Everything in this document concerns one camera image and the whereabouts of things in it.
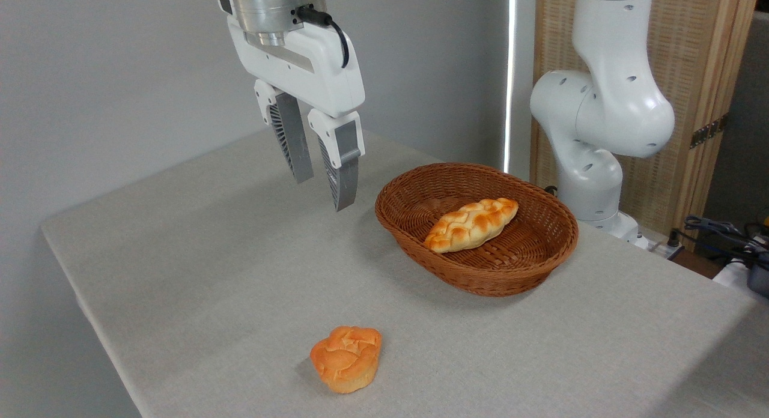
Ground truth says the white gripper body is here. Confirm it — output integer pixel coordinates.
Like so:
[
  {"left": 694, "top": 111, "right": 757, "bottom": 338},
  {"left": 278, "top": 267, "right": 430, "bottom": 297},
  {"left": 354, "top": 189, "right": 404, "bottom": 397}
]
[{"left": 216, "top": 0, "right": 366, "bottom": 119}]

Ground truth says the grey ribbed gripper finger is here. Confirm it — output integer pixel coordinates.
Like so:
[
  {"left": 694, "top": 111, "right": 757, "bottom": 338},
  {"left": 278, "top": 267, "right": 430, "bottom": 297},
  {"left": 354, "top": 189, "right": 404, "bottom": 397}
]
[
  {"left": 308, "top": 110, "right": 365, "bottom": 212},
  {"left": 253, "top": 79, "right": 315, "bottom": 184}
]

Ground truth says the round orange bread bun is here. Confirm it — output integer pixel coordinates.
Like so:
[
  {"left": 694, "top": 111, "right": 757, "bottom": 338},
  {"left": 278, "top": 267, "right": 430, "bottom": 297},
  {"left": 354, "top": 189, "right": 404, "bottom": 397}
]
[{"left": 309, "top": 326, "right": 383, "bottom": 395}]

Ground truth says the braided golden bread loaf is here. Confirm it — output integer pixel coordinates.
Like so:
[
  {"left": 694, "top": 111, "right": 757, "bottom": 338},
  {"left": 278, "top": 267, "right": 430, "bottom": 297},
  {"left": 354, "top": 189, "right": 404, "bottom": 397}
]
[{"left": 424, "top": 197, "right": 519, "bottom": 254}]

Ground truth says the brown wicker oval basket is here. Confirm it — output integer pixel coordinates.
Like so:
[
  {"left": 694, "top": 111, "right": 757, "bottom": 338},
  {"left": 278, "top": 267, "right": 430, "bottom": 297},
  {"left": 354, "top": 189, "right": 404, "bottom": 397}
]
[{"left": 375, "top": 162, "right": 579, "bottom": 297}]

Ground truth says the grey tablecloth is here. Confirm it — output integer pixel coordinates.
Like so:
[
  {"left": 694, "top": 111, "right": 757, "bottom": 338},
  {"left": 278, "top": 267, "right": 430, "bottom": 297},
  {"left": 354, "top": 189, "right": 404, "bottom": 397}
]
[{"left": 40, "top": 113, "right": 769, "bottom": 418}]

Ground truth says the bright vertical light strip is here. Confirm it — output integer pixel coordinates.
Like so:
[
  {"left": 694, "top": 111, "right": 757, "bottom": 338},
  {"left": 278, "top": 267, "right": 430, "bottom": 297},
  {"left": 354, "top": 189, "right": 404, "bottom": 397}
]
[{"left": 503, "top": 0, "right": 518, "bottom": 173}]

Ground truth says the white power strip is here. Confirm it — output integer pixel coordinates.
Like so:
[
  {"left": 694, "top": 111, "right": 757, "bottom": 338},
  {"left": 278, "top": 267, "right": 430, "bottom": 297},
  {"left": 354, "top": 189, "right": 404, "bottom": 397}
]
[{"left": 644, "top": 238, "right": 685, "bottom": 260}]

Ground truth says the dark metal screen hinge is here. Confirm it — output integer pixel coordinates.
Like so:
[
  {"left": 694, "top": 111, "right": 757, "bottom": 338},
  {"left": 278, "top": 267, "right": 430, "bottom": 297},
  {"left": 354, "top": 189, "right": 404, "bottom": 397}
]
[{"left": 690, "top": 114, "right": 729, "bottom": 150}]

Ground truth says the wooden rattan folding screen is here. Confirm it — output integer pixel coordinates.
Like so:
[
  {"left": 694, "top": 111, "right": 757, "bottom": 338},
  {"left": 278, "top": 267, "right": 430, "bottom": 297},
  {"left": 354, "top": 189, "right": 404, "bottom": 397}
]
[{"left": 530, "top": 0, "right": 761, "bottom": 252}]

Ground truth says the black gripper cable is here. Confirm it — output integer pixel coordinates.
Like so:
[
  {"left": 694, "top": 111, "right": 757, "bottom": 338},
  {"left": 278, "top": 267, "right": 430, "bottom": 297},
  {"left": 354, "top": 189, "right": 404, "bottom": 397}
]
[{"left": 294, "top": 6, "right": 350, "bottom": 69}]

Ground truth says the black cable bundle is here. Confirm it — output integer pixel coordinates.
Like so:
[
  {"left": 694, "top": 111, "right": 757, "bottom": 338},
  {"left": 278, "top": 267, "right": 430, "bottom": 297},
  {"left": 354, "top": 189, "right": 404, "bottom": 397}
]
[{"left": 669, "top": 215, "right": 769, "bottom": 270}]

